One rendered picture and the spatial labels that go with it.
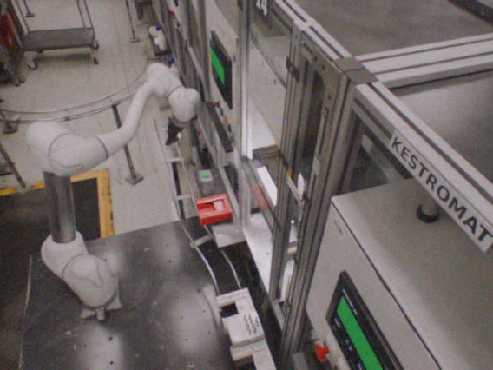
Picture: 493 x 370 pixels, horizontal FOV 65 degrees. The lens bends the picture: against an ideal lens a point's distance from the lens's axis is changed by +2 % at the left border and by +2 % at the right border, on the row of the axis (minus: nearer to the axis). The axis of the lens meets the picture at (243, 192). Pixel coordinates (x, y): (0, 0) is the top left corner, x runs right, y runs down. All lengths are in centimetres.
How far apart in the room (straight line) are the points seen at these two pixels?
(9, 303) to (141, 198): 118
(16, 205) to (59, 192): 195
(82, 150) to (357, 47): 102
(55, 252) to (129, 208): 147
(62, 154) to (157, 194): 193
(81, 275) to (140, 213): 151
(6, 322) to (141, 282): 121
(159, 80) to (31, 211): 206
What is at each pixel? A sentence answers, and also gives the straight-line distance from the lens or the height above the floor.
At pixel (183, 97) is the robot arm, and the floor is 144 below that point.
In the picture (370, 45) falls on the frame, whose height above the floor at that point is 201.
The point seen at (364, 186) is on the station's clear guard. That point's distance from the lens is 74.
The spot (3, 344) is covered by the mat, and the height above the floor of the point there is 1.
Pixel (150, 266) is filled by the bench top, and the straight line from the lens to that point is 205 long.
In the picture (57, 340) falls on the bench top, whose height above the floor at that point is 68.
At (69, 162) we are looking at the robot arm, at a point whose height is 146.
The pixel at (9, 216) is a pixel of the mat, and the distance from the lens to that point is 360.
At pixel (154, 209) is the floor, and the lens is 322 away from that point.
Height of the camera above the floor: 235
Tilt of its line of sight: 46 degrees down
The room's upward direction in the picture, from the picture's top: straight up
